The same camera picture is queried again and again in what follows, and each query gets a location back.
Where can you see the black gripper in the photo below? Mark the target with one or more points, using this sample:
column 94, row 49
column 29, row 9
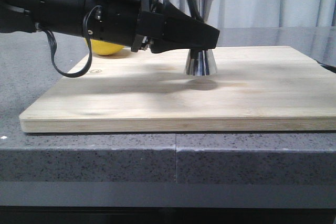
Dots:
column 142, row 23

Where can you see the steel double jigger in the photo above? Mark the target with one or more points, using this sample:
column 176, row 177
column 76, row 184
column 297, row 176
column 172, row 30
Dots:
column 200, row 62

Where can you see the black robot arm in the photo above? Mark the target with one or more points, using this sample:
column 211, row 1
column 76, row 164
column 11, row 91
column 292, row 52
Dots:
column 61, row 16

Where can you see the yellow lemon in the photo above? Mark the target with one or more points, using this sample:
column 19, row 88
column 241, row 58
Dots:
column 103, row 48

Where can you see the light wooden cutting board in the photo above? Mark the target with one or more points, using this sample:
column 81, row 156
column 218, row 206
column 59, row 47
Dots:
column 260, row 88

